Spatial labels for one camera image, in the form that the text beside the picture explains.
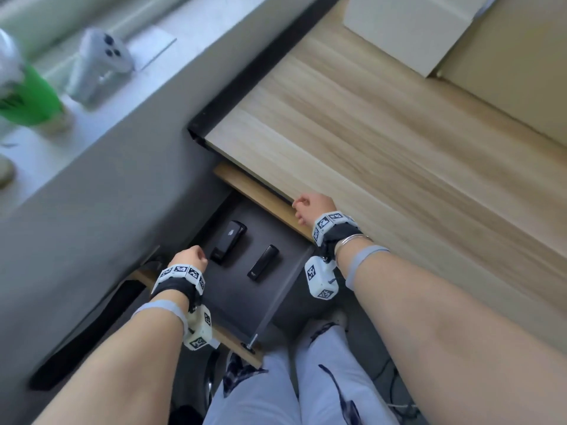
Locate person's left hand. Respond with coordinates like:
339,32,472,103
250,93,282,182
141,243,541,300
168,245,209,273

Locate person's right hand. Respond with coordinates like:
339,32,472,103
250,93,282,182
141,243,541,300
292,193,338,226

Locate wooden drawer with grey bottom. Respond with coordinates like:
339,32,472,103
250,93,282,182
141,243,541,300
132,163,320,369

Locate person's right forearm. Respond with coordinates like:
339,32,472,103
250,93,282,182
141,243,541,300
348,249,567,425

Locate person's left forearm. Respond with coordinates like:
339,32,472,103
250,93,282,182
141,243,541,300
32,305,189,425

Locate black stapler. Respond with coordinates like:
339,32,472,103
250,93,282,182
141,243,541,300
209,220,248,266

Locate small black rectangular device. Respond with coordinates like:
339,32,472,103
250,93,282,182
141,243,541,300
247,244,280,283

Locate person's light patterned trousers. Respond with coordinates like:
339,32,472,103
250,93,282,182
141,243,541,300
203,322,400,425

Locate grey massage gun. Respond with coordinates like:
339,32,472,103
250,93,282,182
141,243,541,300
66,27,135,107

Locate green bottle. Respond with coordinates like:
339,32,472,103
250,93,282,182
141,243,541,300
0,62,63,127

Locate brown cardboard sheet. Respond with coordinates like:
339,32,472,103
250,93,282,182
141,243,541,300
436,0,567,147

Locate black marker-tagged right wrist strap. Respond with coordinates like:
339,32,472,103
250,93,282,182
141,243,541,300
312,211,372,258

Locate black marker-tagged wrist strap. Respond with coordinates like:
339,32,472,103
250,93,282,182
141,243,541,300
312,211,372,258
151,264,206,313

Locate black marker-tagged left wrist strap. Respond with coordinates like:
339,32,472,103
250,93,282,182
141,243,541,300
151,264,206,313

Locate silver bracelet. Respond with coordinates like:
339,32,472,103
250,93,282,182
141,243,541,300
334,234,374,262

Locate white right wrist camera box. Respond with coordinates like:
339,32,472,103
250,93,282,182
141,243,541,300
304,256,339,301

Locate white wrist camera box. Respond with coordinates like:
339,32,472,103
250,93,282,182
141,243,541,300
304,256,339,301
183,304,213,351

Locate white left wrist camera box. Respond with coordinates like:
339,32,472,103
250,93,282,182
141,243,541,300
183,304,213,351

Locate black floor cable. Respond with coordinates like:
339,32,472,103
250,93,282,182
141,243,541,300
374,360,421,423

